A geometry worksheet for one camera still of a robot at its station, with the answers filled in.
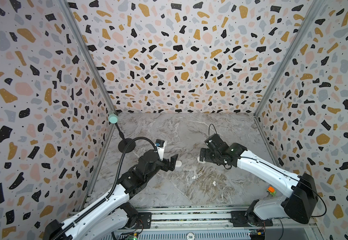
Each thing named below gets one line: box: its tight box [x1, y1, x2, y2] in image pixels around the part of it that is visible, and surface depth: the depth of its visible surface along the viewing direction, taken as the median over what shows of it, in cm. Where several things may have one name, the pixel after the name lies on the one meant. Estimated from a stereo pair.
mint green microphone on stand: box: [108, 113, 136, 154], surface depth 100 cm
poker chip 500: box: [186, 231, 196, 240], surface depth 71 cm
